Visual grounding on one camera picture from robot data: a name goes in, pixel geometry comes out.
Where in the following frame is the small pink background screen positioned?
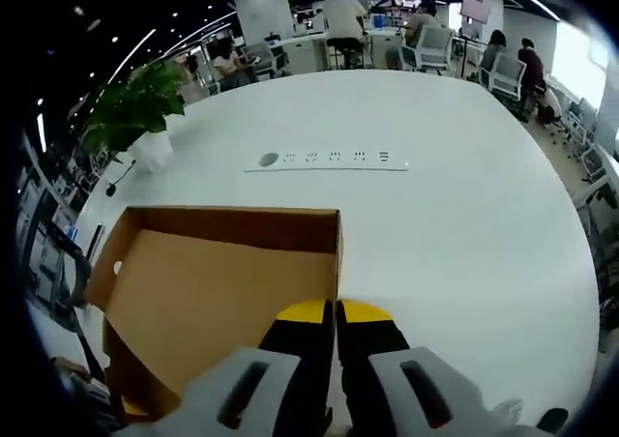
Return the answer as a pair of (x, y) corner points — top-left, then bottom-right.
(461, 0), (492, 25)

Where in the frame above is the potted green plant white pot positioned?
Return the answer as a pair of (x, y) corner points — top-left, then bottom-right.
(81, 62), (188, 172)

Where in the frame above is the black stool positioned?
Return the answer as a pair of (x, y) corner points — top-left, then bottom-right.
(326, 38), (364, 71)

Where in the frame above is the person's left hand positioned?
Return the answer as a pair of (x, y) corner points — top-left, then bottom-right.
(47, 356), (94, 386)

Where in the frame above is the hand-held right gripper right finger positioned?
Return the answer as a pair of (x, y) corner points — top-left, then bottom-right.
(337, 299), (489, 437)

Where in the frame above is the white office chair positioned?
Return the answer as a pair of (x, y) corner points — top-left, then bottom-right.
(486, 52), (528, 101)
(400, 24), (456, 73)

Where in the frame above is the brown cardboard shoe box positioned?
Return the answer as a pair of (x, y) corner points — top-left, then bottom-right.
(82, 205), (345, 417)

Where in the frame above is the white flat device black top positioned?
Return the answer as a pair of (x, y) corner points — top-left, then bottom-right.
(86, 222), (105, 259)

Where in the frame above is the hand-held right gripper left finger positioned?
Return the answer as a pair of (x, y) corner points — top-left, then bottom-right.
(159, 298), (335, 437)

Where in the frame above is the black computer mouse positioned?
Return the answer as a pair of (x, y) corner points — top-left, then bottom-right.
(539, 407), (570, 433)

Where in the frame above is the white table socket panel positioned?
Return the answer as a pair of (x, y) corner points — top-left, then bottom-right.
(243, 149), (410, 174)

